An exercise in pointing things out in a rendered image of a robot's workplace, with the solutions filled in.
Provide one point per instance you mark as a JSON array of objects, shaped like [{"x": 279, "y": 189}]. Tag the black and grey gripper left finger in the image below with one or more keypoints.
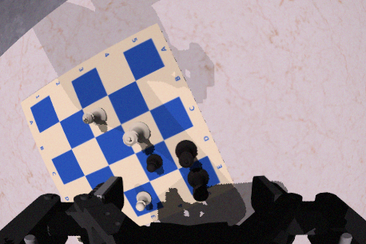
[{"x": 99, "y": 212}]

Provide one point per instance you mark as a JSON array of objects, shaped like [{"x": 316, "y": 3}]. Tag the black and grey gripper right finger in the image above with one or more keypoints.
[{"x": 327, "y": 220}]

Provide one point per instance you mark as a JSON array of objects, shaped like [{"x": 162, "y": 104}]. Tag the blue and cream chessboard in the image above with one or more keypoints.
[{"x": 135, "y": 80}]

